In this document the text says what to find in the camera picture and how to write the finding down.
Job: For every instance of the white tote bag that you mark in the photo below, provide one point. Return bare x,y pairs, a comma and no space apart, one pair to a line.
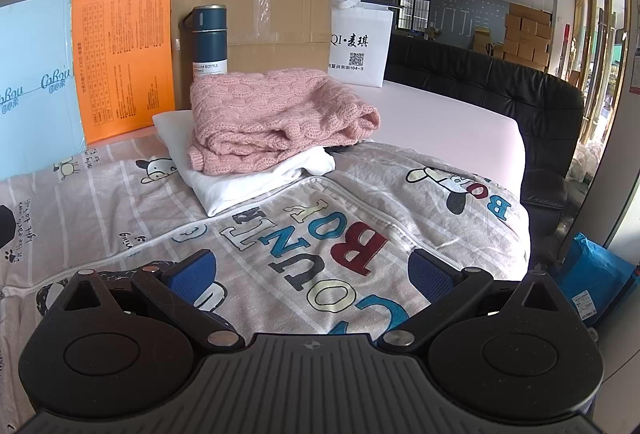
357,44

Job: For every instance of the barred window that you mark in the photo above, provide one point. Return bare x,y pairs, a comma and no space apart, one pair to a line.
415,6

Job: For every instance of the white folded garment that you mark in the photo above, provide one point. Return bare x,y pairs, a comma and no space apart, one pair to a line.
225,189

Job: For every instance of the stack of cardboard boxes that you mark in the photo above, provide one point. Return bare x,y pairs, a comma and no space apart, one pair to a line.
525,34

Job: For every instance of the light blue box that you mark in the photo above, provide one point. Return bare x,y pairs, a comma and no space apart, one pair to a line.
35,79

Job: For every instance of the large brown cardboard box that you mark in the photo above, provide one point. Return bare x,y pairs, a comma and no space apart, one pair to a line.
280,29

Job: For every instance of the blue plastic bag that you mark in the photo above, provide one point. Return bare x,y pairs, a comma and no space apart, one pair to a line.
595,269

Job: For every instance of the white plastic bag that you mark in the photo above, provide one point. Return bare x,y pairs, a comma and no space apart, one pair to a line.
585,161

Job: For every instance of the gold framed glass door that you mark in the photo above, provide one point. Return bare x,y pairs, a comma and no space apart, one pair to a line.
607,14

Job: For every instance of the black leather sofa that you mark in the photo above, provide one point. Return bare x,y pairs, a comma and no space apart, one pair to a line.
500,89

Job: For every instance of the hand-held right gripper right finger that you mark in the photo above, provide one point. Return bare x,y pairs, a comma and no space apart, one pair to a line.
430,279

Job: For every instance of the blue vacuum bottle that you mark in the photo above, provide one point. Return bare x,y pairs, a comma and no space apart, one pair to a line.
210,49

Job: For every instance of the pink knitted sweater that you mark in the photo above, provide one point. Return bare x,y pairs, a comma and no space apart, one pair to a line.
280,114

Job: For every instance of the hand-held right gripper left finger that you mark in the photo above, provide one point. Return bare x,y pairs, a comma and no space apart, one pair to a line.
192,276

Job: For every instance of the orange printed box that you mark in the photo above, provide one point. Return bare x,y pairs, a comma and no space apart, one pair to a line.
125,64

